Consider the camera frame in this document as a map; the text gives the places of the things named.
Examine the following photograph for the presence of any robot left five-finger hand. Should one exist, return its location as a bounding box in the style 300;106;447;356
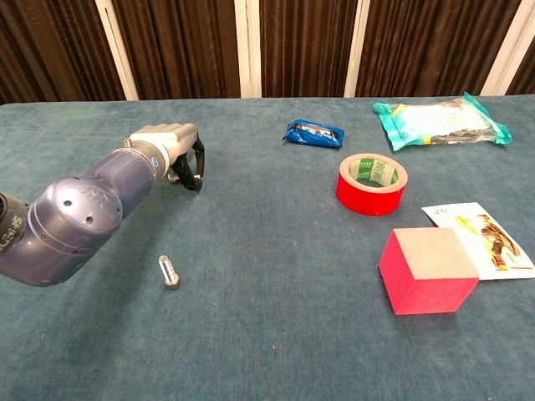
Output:
125;122;207;194

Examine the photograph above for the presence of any dark brown curtain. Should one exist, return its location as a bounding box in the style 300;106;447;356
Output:
0;0;535;105

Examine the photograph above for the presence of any blue snack packet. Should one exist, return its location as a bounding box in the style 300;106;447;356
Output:
281;119;346;150

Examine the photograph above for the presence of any teal velvet table cloth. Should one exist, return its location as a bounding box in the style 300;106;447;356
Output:
0;94;535;401

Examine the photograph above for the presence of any red tape roll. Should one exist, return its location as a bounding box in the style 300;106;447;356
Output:
335;152;409;217

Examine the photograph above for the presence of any teal wet wipes pack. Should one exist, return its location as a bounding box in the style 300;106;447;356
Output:
372;91;513;153

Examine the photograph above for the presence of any red sponge cube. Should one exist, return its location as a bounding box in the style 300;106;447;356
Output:
378;227;481;316

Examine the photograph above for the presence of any white printed card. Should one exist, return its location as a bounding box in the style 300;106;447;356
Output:
420;201;535;282

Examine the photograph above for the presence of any white partition post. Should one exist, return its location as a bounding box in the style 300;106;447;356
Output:
233;0;262;99
480;0;535;96
94;0;140;102
343;0;372;99

